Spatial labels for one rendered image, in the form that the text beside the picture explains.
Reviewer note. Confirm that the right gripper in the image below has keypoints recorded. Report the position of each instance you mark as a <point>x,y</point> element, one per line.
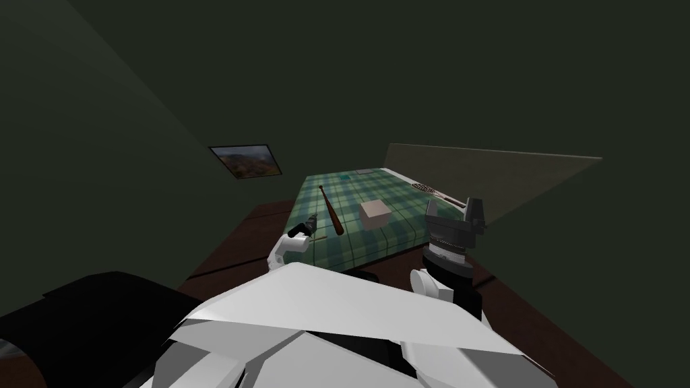
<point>450,234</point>

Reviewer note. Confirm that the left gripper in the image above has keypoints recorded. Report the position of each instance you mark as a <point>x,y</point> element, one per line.
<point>311,223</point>

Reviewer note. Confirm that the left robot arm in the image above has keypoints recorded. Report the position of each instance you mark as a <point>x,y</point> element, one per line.
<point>81,328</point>

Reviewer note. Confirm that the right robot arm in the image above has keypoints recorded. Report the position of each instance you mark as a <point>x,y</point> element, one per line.
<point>458,285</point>

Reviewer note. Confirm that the brown baseball bat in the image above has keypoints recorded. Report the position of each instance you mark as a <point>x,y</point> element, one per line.
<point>335,218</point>

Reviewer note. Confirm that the brown tennis racket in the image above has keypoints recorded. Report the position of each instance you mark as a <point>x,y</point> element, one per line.
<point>424,188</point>

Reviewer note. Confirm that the pale cardboard box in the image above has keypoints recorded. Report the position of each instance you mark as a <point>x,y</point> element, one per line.
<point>374,215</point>

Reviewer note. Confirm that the green plaid bed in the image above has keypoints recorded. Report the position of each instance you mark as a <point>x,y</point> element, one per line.
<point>377,248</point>

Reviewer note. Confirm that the grey flat book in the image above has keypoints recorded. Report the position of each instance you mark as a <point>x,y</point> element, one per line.
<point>364,171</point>

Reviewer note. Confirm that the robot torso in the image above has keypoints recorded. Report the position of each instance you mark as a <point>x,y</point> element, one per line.
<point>323,302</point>

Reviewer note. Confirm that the framed landscape picture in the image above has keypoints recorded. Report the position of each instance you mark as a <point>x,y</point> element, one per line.
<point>245,160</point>

